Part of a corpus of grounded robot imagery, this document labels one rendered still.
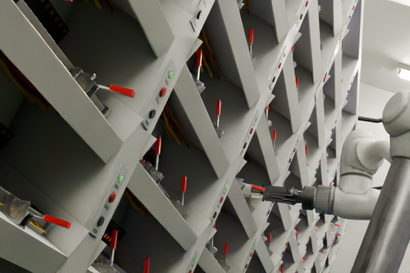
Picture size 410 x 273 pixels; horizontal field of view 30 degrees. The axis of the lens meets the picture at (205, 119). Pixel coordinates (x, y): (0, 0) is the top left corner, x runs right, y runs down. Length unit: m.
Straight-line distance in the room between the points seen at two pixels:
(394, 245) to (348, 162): 0.66
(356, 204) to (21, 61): 1.61
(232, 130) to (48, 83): 1.04
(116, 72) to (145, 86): 0.06
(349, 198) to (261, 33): 0.62
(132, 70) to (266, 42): 0.82
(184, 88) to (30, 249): 0.49
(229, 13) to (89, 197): 0.52
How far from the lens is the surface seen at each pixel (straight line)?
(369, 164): 2.40
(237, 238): 2.61
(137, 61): 1.30
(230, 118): 1.98
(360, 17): 3.23
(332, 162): 4.13
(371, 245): 1.81
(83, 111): 1.09
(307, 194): 2.40
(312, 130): 3.38
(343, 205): 2.38
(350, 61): 3.57
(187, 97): 1.47
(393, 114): 1.85
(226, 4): 1.52
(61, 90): 1.01
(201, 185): 1.93
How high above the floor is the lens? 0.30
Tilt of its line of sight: 16 degrees up
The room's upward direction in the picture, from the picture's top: 25 degrees clockwise
